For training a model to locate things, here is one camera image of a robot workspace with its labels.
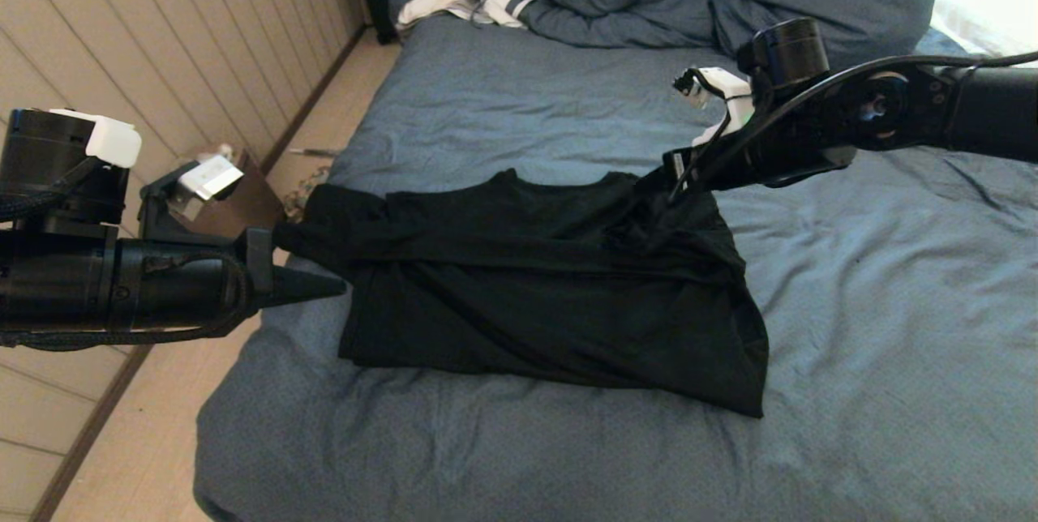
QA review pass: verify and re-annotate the black moon print T-shirt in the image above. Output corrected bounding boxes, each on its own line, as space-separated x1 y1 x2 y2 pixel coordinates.
273 168 770 419

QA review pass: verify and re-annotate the patterned item on floor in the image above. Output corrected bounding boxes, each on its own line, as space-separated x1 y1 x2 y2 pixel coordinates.
284 168 333 223

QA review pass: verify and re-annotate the brown trash bin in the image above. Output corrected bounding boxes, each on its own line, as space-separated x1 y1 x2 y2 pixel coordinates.
191 149 286 241

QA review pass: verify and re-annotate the blue bed sheet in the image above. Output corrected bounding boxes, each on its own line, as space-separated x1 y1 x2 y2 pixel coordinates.
193 13 1038 522

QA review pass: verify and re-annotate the white pillow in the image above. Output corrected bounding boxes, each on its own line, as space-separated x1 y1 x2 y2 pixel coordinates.
931 0 1038 59

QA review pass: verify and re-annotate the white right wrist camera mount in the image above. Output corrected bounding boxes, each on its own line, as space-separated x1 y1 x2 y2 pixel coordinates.
672 66 755 147

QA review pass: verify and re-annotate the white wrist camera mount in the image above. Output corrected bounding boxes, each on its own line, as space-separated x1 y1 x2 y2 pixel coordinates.
672 66 755 147
47 109 245 220

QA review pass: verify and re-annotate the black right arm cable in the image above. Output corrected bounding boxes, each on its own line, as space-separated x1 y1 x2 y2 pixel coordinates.
667 50 1038 203

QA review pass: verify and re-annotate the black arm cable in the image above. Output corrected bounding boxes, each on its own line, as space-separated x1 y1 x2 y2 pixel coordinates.
667 50 1038 203
0 156 252 349

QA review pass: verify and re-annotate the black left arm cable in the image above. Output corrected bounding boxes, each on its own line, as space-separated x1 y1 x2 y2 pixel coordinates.
0 156 252 349

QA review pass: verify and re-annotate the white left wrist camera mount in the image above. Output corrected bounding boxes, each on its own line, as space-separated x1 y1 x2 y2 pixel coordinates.
47 109 245 220

